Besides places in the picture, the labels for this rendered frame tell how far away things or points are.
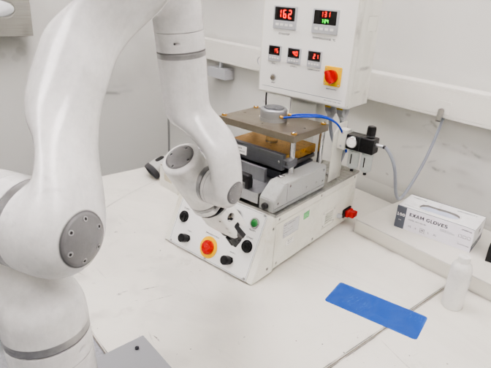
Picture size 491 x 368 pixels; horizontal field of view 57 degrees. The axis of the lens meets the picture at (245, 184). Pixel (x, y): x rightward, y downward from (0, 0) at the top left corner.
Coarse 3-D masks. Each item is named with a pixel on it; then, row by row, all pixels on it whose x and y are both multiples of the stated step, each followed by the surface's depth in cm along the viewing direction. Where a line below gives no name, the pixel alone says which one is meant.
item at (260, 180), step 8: (248, 168) 128; (256, 168) 126; (264, 168) 125; (256, 176) 127; (264, 176) 125; (256, 184) 124; (264, 184) 125; (248, 192) 121; (256, 192) 119; (248, 200) 121; (256, 200) 120
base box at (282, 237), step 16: (352, 176) 147; (336, 192) 141; (352, 192) 151; (176, 208) 136; (304, 208) 128; (320, 208) 136; (336, 208) 145; (352, 208) 151; (272, 224) 117; (288, 224) 123; (304, 224) 131; (320, 224) 139; (336, 224) 149; (272, 240) 119; (288, 240) 126; (304, 240) 134; (256, 256) 118; (272, 256) 122; (288, 256) 129; (256, 272) 118
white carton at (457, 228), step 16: (400, 208) 141; (416, 208) 140; (432, 208) 140; (448, 208) 141; (400, 224) 142; (416, 224) 139; (432, 224) 135; (448, 224) 132; (464, 224) 131; (480, 224) 132; (448, 240) 134; (464, 240) 131
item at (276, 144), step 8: (240, 136) 139; (248, 136) 140; (256, 136) 140; (264, 136) 140; (256, 144) 133; (264, 144) 133; (272, 144) 133; (280, 144) 134; (288, 144) 134; (296, 144) 135; (304, 144) 135; (312, 144) 135; (280, 152) 127; (288, 152) 128; (296, 152) 129; (304, 152) 132; (312, 152) 136; (304, 160) 134
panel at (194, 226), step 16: (240, 208) 123; (176, 224) 135; (192, 224) 132; (176, 240) 134; (192, 240) 131; (224, 240) 124; (256, 240) 119; (208, 256) 127; (240, 256) 121; (240, 272) 120
